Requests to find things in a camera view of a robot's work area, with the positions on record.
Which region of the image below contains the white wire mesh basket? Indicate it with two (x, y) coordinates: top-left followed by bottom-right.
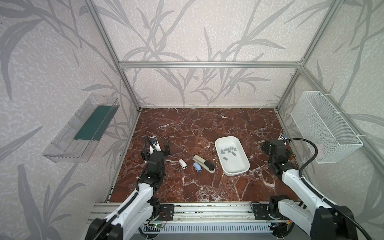
(291, 91), (364, 164)

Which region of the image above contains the aluminium cage frame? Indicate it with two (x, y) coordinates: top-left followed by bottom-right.
(92, 1), (384, 205)

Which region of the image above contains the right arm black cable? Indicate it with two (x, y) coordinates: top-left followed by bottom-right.
(283, 137), (373, 240)

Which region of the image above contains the pink item in basket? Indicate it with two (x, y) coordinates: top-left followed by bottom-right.
(316, 144), (325, 159)

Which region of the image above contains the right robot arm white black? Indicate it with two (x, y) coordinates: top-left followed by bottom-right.
(262, 140), (358, 240)

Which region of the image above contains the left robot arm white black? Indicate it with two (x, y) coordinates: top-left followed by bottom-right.
(85, 136), (171, 240)

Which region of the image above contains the blue staple remover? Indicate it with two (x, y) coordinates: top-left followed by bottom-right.
(193, 162), (202, 173)

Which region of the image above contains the white plastic tray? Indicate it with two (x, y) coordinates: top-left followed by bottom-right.
(215, 136), (250, 177)

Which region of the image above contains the grey staple strips pile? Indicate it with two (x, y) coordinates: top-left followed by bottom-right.
(220, 146), (237, 161)

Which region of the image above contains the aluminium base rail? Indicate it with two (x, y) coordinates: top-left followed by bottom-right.
(86, 202), (340, 224)

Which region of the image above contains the clear plastic wall bin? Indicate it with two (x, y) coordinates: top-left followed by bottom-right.
(42, 94), (120, 163)

